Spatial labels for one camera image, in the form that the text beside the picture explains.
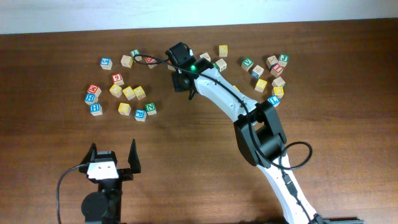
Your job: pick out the blue P block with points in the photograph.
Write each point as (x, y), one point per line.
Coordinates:
(140, 115)

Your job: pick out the red I block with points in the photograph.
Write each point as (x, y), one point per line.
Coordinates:
(276, 70)

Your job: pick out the plain wooden block centre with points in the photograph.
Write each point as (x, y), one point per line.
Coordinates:
(221, 65)

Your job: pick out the red M block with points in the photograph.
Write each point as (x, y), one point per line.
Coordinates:
(95, 90)

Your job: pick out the yellow block cluster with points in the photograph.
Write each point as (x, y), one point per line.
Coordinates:
(139, 93)
(129, 93)
(116, 90)

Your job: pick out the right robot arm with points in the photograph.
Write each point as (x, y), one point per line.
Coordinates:
(259, 134)

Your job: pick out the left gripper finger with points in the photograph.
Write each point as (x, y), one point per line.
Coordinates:
(133, 159)
(90, 155)

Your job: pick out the blue H block lower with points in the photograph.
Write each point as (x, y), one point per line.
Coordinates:
(96, 109)

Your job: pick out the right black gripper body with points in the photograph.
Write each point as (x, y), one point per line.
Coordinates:
(180, 84)

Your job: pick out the green J block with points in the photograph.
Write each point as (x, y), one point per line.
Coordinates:
(283, 60)

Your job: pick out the red 6 block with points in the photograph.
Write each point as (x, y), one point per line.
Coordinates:
(117, 79)

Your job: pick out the plain wooden block right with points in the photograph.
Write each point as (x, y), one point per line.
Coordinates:
(278, 82)

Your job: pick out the blue h block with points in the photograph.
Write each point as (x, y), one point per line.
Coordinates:
(90, 99)
(96, 109)

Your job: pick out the blue L block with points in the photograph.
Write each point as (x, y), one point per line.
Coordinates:
(274, 101)

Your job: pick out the plain wooden block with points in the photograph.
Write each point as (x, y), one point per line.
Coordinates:
(221, 65)
(278, 82)
(127, 61)

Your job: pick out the plain wooden block left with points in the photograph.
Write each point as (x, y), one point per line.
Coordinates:
(127, 61)

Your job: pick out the yellow block top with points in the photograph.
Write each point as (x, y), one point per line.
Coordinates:
(223, 51)

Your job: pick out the green L block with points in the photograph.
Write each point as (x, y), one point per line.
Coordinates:
(136, 55)

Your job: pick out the wooden block blue side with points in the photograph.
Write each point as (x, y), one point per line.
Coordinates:
(206, 56)

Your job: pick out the blue S block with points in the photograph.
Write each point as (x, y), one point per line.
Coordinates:
(257, 71)

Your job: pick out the green N block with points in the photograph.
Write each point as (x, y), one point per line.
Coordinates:
(150, 109)

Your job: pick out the wooden K block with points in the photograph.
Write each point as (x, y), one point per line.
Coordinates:
(271, 61)

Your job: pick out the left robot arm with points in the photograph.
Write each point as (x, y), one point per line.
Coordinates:
(104, 205)

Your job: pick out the red A block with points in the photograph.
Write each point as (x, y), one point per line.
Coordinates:
(151, 62)

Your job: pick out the blue H block upper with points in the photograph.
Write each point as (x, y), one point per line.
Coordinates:
(90, 99)

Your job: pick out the green V block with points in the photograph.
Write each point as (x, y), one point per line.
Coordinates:
(247, 63)

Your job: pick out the blue 5 block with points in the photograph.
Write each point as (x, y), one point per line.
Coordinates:
(106, 63)

